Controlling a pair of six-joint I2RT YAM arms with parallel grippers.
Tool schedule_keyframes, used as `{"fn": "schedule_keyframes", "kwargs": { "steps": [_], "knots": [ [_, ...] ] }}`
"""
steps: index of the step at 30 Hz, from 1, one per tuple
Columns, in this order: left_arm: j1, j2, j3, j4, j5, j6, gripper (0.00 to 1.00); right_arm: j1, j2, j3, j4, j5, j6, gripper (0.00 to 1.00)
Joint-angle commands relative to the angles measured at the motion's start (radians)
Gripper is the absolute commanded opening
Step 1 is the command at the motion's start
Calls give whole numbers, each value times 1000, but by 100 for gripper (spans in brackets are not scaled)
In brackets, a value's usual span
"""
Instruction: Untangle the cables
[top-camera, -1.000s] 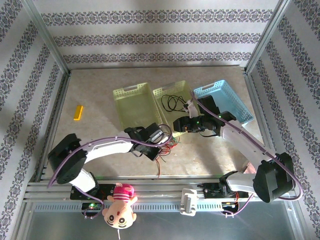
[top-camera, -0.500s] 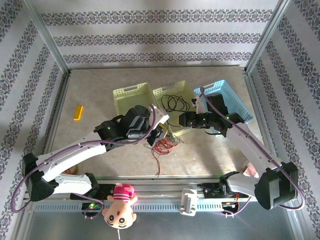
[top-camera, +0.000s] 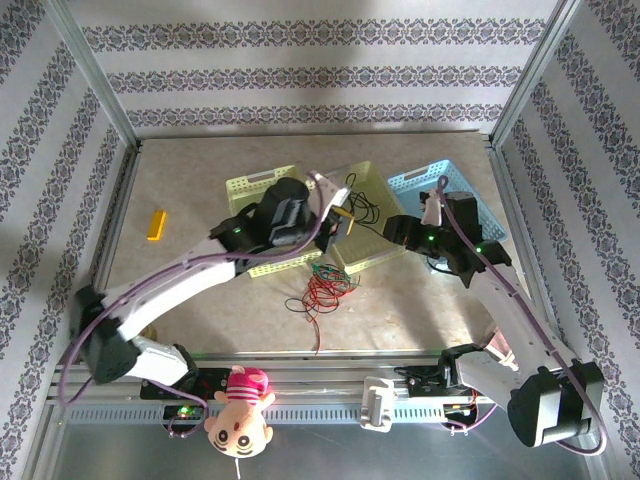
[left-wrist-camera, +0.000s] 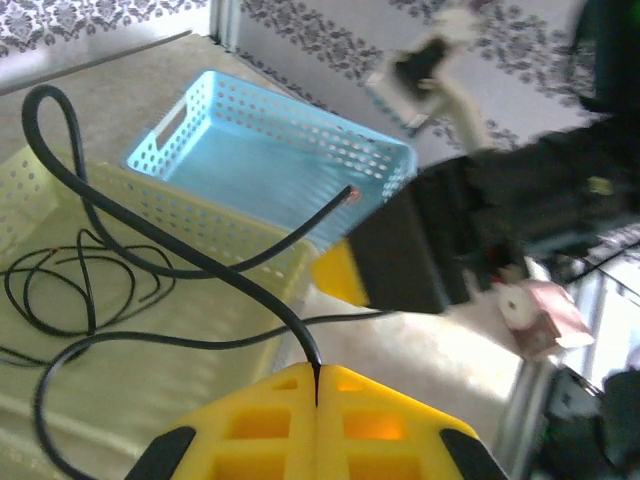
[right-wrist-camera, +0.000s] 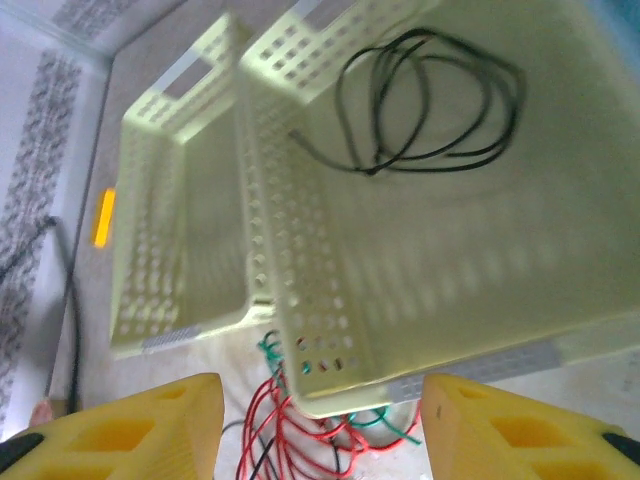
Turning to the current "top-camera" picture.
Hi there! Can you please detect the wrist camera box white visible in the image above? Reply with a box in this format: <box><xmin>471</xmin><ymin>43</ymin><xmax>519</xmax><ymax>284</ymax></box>
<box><xmin>418</xmin><ymin>188</ymin><xmax>445</xmax><ymax>227</ymax></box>
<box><xmin>305</xmin><ymin>170</ymin><xmax>354</xmax><ymax>222</ymax></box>

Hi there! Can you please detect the thin black cable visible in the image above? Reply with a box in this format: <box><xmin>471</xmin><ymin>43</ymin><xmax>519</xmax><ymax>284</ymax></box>
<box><xmin>284</xmin><ymin>172</ymin><xmax>390</xmax><ymax>314</ymax></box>

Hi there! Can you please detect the slotted grey cable duct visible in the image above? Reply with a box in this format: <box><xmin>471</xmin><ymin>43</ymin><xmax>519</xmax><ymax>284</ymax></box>
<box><xmin>63</xmin><ymin>402</ymin><xmax>516</xmax><ymax>427</ymax></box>

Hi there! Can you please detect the pale yellow plastic basket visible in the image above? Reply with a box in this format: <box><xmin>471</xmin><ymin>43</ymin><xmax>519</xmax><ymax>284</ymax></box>
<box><xmin>304</xmin><ymin>160</ymin><xmax>409</xmax><ymax>276</ymax></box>
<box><xmin>224</xmin><ymin>164</ymin><xmax>332</xmax><ymax>279</ymax></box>

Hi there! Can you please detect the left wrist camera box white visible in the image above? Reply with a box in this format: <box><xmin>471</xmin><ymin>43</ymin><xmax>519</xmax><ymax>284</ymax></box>
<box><xmin>305</xmin><ymin>170</ymin><xmax>354</xmax><ymax>222</ymax></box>

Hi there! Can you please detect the plush doll with pink hat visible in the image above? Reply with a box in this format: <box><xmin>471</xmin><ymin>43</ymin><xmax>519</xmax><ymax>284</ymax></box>
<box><xmin>203</xmin><ymin>364</ymin><xmax>277</xmax><ymax>479</ymax></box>

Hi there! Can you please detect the yellow rectangular block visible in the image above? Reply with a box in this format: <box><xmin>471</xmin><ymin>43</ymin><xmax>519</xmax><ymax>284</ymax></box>
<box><xmin>146</xmin><ymin>210</ymin><xmax>168</xmax><ymax>243</ymax></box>

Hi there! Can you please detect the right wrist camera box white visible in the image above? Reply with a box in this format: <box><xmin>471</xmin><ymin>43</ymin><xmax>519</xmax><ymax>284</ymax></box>
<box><xmin>418</xmin><ymin>188</ymin><xmax>445</xmax><ymax>227</ymax></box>

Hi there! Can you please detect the aluminium frame rail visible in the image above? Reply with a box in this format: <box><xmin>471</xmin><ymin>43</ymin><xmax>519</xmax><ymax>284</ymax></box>
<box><xmin>48</xmin><ymin>351</ymin><xmax>589</xmax><ymax>402</ymax></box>

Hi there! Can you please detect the light blue plastic basket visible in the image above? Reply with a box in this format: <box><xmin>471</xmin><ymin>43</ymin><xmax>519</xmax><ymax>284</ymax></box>
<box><xmin>387</xmin><ymin>159</ymin><xmax>508</xmax><ymax>274</ymax></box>

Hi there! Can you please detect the thin green cable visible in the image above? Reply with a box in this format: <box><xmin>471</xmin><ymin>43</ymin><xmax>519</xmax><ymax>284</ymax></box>
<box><xmin>310</xmin><ymin>263</ymin><xmax>363</xmax><ymax>297</ymax></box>

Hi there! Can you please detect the thin red cable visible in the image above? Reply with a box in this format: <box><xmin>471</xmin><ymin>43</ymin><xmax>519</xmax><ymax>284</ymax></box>
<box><xmin>298</xmin><ymin>271</ymin><xmax>352</xmax><ymax>357</ymax></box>

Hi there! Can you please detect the black base plate right arm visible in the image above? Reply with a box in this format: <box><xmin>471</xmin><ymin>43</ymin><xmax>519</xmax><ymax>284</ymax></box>
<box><xmin>393</xmin><ymin>363</ymin><xmax>499</xmax><ymax>401</ymax></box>

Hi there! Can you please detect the white plastic mount bracket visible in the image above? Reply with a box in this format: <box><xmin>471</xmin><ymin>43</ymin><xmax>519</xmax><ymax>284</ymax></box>
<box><xmin>359</xmin><ymin>375</ymin><xmax>399</xmax><ymax>434</ymax></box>

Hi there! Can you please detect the aluminium frame post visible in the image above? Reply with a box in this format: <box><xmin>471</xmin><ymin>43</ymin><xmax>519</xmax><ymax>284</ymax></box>
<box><xmin>488</xmin><ymin>0</ymin><xmax>585</xmax><ymax>147</ymax></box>
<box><xmin>42</xmin><ymin>0</ymin><xmax>142</xmax><ymax>147</ymax></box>

